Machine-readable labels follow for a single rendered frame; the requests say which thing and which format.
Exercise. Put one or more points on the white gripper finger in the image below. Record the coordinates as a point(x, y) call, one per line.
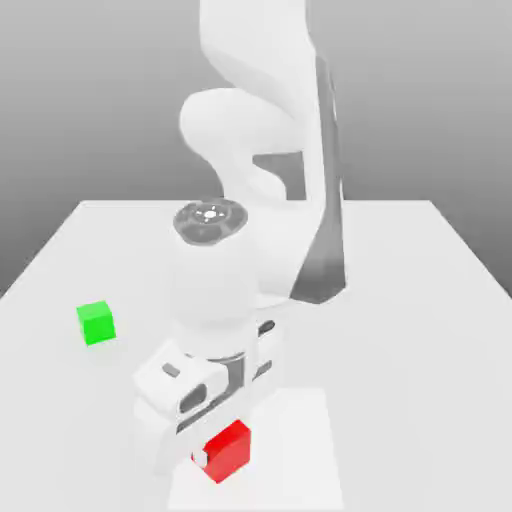
point(200, 458)

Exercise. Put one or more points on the small green cube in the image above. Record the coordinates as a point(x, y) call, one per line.
point(96, 323)

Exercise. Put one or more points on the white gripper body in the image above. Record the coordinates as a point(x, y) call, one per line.
point(208, 422)

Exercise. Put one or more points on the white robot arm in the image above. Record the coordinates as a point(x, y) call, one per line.
point(240, 120)

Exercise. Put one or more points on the small red cube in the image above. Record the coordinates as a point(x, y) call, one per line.
point(230, 450)

